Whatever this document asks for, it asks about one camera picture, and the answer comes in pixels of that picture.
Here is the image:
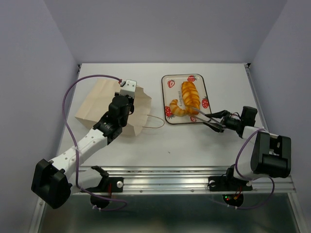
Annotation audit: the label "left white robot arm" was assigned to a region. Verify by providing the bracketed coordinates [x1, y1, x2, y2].
[31, 90, 135, 209]

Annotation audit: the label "metal tongs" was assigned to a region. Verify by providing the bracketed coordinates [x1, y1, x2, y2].
[187, 105, 222, 124]

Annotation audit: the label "orange braided fake bread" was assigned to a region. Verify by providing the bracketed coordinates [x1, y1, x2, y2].
[181, 81, 200, 115]

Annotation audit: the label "brown paper bag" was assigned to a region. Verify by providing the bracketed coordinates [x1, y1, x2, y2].
[75, 80, 164, 136]

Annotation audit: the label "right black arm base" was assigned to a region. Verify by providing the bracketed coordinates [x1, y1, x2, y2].
[207, 165, 253, 208]

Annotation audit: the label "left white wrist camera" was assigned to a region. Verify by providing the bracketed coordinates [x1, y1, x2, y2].
[119, 79, 137, 99]

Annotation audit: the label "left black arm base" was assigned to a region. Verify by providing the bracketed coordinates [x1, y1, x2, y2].
[75, 166, 127, 211]

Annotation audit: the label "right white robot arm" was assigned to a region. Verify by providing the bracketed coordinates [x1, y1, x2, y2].
[205, 106, 292, 189]

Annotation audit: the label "strawberry pattern tray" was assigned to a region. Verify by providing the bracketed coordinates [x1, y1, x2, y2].
[161, 74, 211, 125]

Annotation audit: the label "fake croissant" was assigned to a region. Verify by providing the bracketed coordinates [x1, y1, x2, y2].
[170, 99, 188, 117]

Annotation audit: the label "aluminium mounting rail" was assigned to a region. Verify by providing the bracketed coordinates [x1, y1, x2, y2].
[72, 166, 296, 195]

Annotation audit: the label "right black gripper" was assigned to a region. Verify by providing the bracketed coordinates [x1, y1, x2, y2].
[203, 109, 242, 132]

